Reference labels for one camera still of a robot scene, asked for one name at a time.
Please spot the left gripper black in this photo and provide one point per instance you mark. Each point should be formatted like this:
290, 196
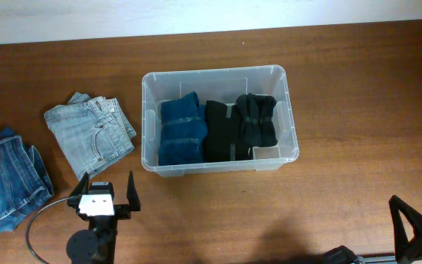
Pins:
121, 210

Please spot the black garment taped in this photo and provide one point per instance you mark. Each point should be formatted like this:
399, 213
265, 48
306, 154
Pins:
223, 142

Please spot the dark navy garment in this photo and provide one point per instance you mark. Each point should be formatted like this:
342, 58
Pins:
257, 128

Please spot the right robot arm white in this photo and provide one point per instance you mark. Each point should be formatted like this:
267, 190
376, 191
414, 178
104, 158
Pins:
407, 232

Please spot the light blue folded jeans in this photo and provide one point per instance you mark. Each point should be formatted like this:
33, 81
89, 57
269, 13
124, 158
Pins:
93, 133

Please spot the dark blue folded jeans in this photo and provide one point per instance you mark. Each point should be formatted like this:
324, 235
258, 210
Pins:
25, 185

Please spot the dark blue folded garment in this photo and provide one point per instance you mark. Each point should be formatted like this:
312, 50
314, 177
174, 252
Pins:
183, 131

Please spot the clear plastic storage bin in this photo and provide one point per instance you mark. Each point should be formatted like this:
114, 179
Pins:
224, 85

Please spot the left gripper white camera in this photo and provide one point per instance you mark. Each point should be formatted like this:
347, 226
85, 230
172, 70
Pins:
96, 205

